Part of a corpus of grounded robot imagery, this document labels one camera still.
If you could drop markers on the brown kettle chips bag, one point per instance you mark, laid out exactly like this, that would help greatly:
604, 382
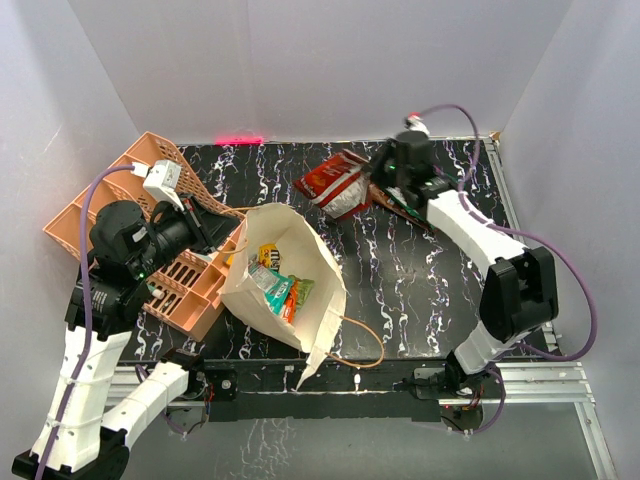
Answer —
382, 199

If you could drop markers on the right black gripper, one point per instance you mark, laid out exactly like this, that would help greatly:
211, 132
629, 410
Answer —
378, 164

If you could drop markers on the green snack bag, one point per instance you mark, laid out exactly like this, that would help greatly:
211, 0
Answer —
413, 197

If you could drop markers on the yellow M&M candy bag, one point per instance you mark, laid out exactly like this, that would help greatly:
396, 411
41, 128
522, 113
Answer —
269, 256

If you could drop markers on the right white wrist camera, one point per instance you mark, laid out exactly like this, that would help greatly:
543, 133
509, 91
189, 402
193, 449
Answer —
414, 122

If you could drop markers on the red snack packet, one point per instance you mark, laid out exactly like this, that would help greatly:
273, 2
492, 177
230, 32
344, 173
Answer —
339, 186

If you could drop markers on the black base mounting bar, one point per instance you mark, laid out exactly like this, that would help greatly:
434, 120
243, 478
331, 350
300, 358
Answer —
399, 388

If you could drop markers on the pink compartment tray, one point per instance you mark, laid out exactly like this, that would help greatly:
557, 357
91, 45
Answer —
190, 286

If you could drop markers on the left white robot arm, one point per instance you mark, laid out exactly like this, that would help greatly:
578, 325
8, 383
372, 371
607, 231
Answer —
80, 439

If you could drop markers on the orange snack packet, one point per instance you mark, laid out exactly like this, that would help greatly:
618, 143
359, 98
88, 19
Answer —
289, 307

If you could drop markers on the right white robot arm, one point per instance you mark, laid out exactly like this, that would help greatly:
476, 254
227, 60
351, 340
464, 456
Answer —
520, 288

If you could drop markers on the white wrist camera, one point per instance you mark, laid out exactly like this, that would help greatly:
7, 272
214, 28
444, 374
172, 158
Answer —
414, 122
161, 181

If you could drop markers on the teal snack packet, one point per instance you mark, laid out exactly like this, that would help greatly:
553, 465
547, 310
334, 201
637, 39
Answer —
274, 286

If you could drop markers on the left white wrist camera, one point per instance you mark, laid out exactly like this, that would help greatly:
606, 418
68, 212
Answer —
161, 181

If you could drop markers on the green small snack packet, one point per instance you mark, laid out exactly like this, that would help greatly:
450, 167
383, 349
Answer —
303, 288

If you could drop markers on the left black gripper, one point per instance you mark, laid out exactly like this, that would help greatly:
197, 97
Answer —
208, 229

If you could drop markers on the aluminium frame rail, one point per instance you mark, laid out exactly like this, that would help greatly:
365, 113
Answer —
549, 428

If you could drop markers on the brown paper bag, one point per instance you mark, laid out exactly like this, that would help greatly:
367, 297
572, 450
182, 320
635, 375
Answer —
303, 254

